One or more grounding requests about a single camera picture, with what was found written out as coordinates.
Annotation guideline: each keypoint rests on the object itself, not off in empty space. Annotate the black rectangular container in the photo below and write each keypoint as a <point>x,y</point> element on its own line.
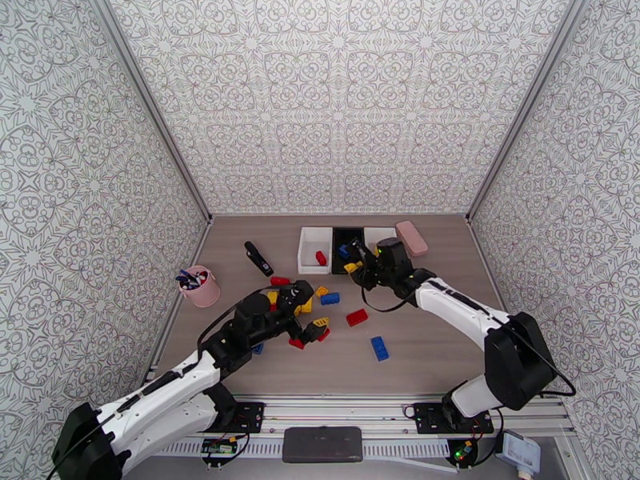
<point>339,236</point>

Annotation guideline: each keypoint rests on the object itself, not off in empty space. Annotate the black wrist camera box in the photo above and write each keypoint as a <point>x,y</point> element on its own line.
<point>359,246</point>
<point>296,295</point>

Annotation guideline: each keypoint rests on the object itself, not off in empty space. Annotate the white red pen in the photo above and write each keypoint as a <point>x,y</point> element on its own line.
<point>201,279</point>

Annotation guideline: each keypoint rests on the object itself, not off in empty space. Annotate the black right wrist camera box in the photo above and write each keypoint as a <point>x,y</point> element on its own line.
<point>359,246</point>

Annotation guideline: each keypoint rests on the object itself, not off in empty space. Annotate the yellow lego brick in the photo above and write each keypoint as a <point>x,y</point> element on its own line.
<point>322,291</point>
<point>320,322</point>
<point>272,297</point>
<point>305,308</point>
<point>353,266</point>

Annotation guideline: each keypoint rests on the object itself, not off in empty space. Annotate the white rectangular container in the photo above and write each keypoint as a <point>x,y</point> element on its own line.
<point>307,248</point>
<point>372,233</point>

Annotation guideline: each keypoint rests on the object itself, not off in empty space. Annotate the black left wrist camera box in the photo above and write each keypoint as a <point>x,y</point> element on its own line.
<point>296,295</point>

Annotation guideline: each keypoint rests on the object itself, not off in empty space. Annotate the green circuit board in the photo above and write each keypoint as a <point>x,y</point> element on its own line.
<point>462,449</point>
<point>218,447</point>

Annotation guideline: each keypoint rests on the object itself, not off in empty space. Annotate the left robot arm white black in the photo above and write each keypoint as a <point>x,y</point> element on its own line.
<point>165,393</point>

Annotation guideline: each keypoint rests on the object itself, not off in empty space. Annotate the blue pen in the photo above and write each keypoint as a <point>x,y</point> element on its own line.
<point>187,274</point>

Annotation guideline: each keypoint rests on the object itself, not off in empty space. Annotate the black rectangular pad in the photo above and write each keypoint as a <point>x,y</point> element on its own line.
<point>322,444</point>

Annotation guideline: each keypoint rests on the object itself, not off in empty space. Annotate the red lego brick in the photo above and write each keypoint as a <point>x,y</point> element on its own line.
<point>357,317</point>
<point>296,343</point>
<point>321,257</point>
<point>325,335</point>
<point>280,281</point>

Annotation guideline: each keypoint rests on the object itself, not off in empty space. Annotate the pink pen cup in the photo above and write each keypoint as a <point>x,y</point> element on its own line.
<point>205,293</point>

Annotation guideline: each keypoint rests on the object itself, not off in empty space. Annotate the aluminium table edge rail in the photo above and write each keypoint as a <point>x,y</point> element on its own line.
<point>200,243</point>
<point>483,253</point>

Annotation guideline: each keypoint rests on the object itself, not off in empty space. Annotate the aluminium frame post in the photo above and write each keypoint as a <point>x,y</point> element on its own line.
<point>150,101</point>
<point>527,101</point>

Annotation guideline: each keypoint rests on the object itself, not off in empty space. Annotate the aluminium front rail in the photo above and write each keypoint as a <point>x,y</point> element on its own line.
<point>340,411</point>

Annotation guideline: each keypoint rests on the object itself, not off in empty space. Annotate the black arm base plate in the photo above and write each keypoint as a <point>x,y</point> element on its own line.
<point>427,421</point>
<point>250,418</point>

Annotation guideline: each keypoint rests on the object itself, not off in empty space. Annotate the black marker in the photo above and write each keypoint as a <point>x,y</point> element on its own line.
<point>183,281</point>

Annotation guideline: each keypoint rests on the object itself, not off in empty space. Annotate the white labelled device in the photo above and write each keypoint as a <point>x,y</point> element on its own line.
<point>521,452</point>

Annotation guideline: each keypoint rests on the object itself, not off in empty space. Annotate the blue lego brick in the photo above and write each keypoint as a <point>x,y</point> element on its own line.
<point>258,349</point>
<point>380,348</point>
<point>330,298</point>
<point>344,251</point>

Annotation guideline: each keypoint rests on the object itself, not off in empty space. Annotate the pink eraser case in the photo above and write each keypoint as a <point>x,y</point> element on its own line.
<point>411,238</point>

